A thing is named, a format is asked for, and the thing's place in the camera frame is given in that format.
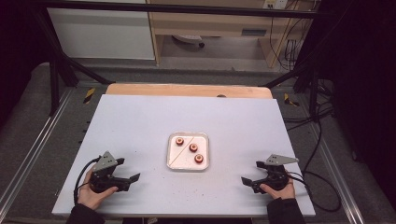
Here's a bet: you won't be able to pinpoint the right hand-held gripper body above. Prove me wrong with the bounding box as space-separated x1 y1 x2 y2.
256 154 300 192

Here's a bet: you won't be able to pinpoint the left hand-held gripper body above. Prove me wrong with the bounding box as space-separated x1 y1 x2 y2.
89 151 131 194

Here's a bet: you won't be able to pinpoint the white square tray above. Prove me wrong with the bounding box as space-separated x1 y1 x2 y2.
166 132 210 172

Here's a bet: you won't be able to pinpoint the thin wooden skewer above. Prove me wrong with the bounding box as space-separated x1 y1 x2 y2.
169 136 195 166

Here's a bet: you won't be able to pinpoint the person's right hand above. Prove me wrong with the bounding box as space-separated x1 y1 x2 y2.
260 178 296 201

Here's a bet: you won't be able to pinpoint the person's left hand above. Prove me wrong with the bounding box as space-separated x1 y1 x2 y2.
77 169 120 211

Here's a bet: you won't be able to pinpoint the light wooden board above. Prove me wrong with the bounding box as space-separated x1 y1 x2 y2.
106 82 274 100

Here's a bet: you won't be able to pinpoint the white cabinet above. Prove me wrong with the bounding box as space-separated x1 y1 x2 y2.
46 7 156 61

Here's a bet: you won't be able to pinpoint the grey chair base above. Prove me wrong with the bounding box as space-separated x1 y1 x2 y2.
172 34 206 49

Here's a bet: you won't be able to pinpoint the light wooden desk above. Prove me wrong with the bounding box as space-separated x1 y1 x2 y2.
146 0 316 68

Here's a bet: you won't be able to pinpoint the white power strip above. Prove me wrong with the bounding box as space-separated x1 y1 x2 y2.
262 0 290 10

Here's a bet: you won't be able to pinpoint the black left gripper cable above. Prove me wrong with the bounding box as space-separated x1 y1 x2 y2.
73 157 101 204

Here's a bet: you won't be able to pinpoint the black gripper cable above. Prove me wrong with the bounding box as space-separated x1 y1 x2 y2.
73 157 101 204
286 170 342 214

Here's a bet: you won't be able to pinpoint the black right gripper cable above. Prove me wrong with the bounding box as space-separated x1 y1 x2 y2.
286 170 342 214

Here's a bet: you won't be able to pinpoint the aluminium floor rail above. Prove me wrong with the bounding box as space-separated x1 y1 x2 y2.
310 123 366 224
0 88 75 213

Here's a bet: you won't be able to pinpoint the black floor cables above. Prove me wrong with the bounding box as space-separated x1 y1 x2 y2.
282 77 338 133

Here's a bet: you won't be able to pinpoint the black metal frame stand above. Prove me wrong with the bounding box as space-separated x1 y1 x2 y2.
263 31 332 123
33 8 116 117

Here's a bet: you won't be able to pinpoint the hanging black cable bundle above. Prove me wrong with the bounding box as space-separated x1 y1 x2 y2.
268 8 316 72

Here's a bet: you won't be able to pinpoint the black metal frame crossbar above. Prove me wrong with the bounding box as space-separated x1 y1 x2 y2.
31 0 328 20

